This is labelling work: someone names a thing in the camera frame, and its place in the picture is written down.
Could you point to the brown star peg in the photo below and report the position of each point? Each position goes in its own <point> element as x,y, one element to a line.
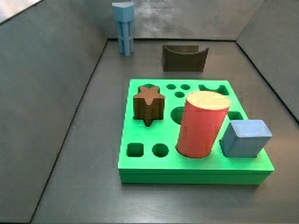
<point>148,105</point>

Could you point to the green shape sorting board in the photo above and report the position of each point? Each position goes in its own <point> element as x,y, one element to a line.
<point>148,159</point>

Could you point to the blue cube block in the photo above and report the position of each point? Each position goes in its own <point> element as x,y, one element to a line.
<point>244,138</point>

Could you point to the red cylinder peg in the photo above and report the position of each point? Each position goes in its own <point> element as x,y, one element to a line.
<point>203,115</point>

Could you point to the dark brown curved block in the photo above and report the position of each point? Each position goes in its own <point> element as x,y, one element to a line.
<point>183,58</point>

